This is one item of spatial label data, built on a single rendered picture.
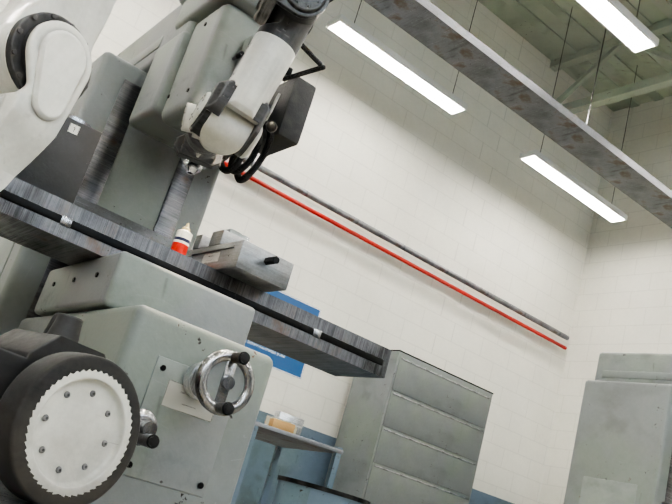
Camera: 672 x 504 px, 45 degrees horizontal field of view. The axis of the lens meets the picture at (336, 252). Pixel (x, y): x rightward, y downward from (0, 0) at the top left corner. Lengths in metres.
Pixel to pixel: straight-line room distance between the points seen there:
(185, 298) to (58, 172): 0.39
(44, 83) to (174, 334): 0.54
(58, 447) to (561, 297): 8.80
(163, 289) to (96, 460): 0.66
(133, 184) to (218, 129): 0.86
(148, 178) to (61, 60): 1.17
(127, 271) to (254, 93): 0.45
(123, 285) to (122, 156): 0.78
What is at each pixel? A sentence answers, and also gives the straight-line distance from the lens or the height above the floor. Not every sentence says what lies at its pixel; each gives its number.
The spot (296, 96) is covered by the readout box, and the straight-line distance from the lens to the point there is 2.56.
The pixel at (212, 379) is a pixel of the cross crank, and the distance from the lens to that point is 1.47.
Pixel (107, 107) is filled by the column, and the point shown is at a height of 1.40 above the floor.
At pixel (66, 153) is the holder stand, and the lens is 1.90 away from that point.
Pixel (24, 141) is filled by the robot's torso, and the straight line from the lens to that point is 1.30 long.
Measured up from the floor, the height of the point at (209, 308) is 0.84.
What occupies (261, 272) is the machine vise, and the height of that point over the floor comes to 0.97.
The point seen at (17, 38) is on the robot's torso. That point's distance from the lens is 1.33.
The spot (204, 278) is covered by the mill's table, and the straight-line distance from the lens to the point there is 1.94.
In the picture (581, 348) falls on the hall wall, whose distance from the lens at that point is 9.62.
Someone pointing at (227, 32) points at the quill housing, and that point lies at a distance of 2.14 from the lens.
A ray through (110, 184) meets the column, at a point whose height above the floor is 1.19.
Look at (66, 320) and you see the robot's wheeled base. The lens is 1.20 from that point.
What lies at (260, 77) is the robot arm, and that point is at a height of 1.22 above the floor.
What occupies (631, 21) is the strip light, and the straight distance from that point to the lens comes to 6.33.
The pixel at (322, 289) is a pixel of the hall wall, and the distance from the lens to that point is 7.39.
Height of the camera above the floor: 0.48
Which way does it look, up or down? 18 degrees up
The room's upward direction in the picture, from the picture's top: 16 degrees clockwise
